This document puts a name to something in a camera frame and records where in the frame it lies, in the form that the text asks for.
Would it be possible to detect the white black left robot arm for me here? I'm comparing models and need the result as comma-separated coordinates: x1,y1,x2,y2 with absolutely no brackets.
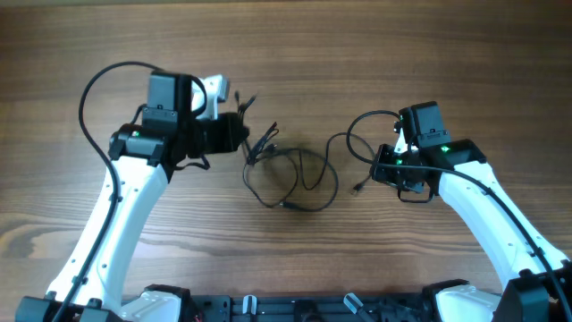
14,71,248,321

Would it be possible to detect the black USB cable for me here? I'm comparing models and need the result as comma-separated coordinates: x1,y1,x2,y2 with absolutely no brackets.
234,90,340,213

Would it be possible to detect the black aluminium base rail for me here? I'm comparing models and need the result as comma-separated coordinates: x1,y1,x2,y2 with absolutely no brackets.
187,292,506,322

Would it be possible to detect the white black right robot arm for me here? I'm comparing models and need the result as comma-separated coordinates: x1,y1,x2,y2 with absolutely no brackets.
371,102,571,321

